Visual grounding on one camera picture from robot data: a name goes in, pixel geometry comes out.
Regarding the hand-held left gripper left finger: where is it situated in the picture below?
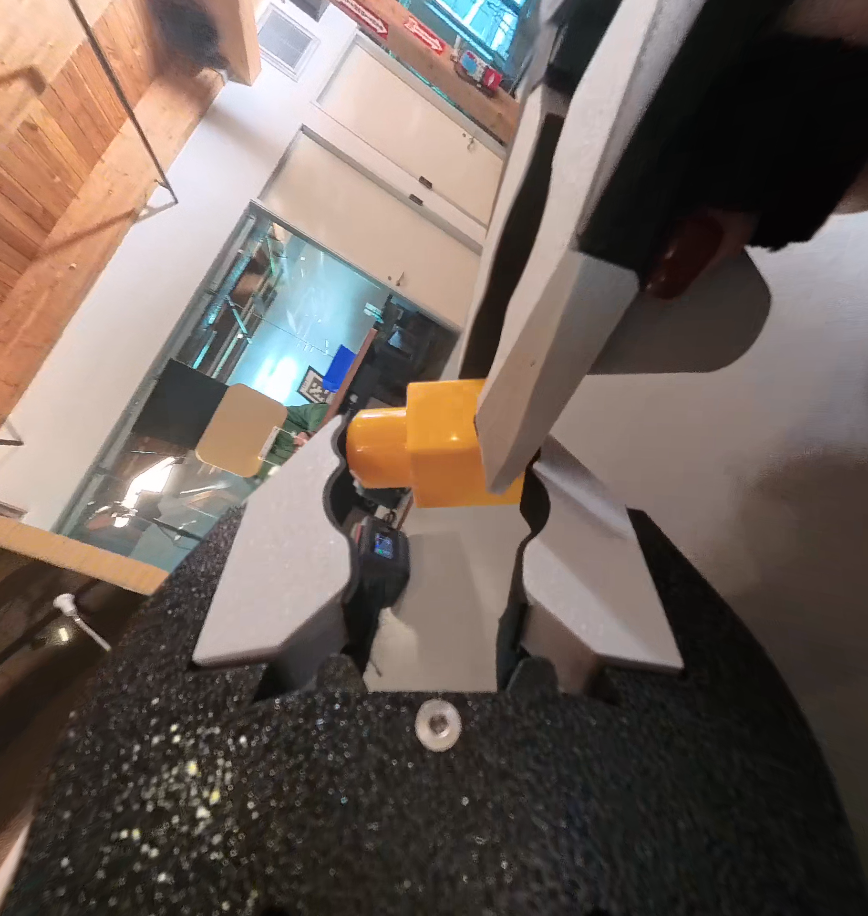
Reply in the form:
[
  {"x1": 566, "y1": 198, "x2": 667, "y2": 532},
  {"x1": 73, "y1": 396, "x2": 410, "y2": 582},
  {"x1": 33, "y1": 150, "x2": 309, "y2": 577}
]
[{"x1": 191, "y1": 414, "x2": 388, "y2": 693}]

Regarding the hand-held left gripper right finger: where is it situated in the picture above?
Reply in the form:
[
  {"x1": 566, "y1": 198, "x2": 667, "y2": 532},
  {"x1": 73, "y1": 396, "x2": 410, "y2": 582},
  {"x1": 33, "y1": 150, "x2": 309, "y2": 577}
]
[{"x1": 496, "y1": 437, "x2": 687, "y2": 695}]

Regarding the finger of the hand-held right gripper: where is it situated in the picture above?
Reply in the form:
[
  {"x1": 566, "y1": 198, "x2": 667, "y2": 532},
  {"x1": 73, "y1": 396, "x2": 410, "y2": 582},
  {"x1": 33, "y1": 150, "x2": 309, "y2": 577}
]
[
  {"x1": 444, "y1": 86, "x2": 574, "y2": 382},
  {"x1": 475, "y1": 0, "x2": 700, "y2": 493}
]

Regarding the orange plastic block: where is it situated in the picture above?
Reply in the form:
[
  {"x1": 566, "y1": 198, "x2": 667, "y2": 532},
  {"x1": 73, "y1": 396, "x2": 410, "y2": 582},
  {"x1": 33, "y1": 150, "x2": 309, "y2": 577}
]
[{"x1": 347, "y1": 378, "x2": 528, "y2": 509}]

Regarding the person's right hand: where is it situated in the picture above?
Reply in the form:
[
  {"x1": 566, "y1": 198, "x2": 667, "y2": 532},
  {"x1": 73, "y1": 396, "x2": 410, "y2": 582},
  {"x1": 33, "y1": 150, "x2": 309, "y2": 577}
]
[{"x1": 645, "y1": 208, "x2": 758, "y2": 300}]

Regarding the black battery charger case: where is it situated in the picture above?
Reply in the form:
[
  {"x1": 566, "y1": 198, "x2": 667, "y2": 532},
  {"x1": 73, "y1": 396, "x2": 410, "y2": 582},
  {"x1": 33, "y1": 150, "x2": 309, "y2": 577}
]
[{"x1": 359, "y1": 519, "x2": 412, "y2": 609}]

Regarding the white door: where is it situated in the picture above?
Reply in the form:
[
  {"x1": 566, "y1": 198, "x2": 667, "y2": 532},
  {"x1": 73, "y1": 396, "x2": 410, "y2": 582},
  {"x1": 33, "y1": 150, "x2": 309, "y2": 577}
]
[
  {"x1": 312, "y1": 32, "x2": 510, "y2": 226},
  {"x1": 258, "y1": 125, "x2": 486, "y2": 326}
]

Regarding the red fire extinguisher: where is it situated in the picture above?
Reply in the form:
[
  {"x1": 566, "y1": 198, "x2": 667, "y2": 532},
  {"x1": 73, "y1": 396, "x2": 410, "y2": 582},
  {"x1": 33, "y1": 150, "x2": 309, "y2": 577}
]
[{"x1": 455, "y1": 50, "x2": 504, "y2": 94}]

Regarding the beige board on clear stand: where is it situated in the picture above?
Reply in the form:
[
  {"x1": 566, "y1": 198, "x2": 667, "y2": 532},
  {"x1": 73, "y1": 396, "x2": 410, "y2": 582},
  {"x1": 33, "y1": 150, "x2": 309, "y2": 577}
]
[{"x1": 194, "y1": 383, "x2": 289, "y2": 479}]

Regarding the black square panel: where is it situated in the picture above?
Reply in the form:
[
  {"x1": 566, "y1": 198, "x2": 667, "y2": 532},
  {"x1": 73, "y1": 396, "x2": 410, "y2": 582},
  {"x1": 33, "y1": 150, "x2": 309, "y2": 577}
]
[{"x1": 130, "y1": 358, "x2": 227, "y2": 448}]

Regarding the white mirror stand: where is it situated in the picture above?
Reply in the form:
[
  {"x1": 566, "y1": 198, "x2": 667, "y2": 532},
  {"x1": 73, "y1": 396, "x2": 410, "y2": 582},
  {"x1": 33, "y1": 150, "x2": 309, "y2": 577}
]
[{"x1": 53, "y1": 593, "x2": 113, "y2": 654}]

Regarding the dark blue storage bin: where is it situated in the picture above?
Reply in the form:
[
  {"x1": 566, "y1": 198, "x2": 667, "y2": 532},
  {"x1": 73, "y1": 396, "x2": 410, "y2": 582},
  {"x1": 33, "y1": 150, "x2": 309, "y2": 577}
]
[{"x1": 324, "y1": 343, "x2": 358, "y2": 391}]

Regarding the metal ceiling rod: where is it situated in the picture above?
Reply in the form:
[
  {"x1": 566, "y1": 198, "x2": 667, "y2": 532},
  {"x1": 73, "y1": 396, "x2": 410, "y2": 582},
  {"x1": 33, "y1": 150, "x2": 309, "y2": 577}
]
[{"x1": 69, "y1": 0, "x2": 179, "y2": 210}]

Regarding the wooden post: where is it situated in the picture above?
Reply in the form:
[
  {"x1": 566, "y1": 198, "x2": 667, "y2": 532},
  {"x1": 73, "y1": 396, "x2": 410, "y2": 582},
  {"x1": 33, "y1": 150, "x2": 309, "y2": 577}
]
[{"x1": 334, "y1": 0, "x2": 521, "y2": 144}]

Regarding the wall vent grille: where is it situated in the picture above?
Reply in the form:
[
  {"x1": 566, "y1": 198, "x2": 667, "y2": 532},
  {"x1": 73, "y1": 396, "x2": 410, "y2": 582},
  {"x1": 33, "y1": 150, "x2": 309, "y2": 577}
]
[{"x1": 257, "y1": 3, "x2": 320, "y2": 76}]

